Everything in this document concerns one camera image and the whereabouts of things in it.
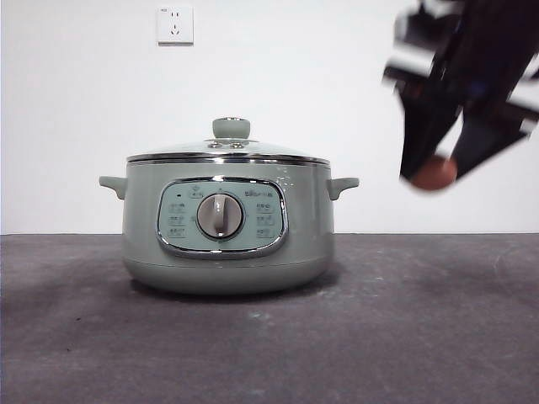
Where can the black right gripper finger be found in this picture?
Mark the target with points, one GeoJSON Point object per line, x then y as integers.
{"type": "Point", "coordinates": [423, 134]}
{"type": "Point", "coordinates": [480, 141]}

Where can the brown egg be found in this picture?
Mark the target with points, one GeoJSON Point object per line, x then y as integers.
{"type": "Point", "coordinates": [436, 174]}

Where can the glass lid with green knob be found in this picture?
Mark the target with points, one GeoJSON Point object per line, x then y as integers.
{"type": "Point", "coordinates": [230, 127]}

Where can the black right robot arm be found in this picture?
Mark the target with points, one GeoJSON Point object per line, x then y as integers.
{"type": "Point", "coordinates": [497, 42]}

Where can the green electric cooking pot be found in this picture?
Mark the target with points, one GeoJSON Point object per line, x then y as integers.
{"type": "Point", "coordinates": [303, 227]}

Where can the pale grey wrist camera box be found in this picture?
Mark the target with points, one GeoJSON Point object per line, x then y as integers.
{"type": "Point", "coordinates": [414, 46]}

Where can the white wall socket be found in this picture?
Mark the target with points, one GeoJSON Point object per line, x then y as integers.
{"type": "Point", "coordinates": [175, 25]}

